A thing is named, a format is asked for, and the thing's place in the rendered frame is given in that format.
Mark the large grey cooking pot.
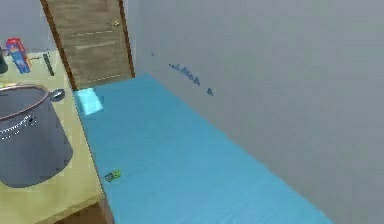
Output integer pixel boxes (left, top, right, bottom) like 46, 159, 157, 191
0, 84, 74, 189

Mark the dark round object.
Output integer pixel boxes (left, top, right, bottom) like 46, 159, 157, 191
0, 46, 9, 75

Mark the pale yellow table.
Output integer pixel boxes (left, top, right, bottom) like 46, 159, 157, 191
0, 49, 116, 224

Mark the red and blue carton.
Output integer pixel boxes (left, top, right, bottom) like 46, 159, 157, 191
5, 37, 32, 75

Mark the small green card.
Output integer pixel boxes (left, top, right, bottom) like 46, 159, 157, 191
104, 169, 122, 183

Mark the dark green flat bar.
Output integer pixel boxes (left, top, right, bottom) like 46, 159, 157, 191
42, 53, 55, 77

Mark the brown wooden room door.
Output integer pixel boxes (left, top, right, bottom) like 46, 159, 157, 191
39, 0, 136, 91

